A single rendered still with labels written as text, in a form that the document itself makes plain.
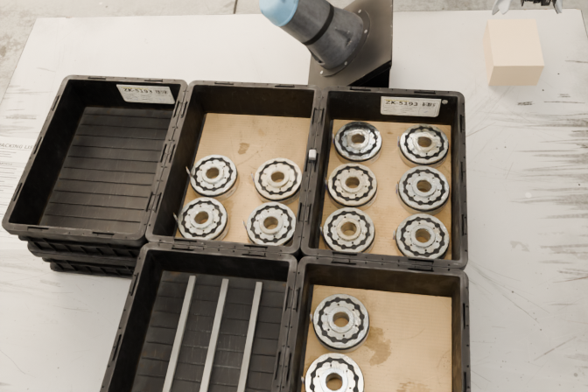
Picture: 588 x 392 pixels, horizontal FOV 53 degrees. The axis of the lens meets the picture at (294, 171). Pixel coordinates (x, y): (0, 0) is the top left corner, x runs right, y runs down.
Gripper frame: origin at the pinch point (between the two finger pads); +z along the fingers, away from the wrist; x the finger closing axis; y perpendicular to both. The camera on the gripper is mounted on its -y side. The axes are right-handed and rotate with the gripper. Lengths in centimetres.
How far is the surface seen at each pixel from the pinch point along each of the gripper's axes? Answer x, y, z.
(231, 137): -68, 34, 4
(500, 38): -3.4, -1.2, 9.8
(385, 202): -33, 50, 4
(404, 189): -29, 49, 1
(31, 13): -199, -96, 88
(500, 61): -4.2, 6.8, 9.8
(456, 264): -21, 68, -6
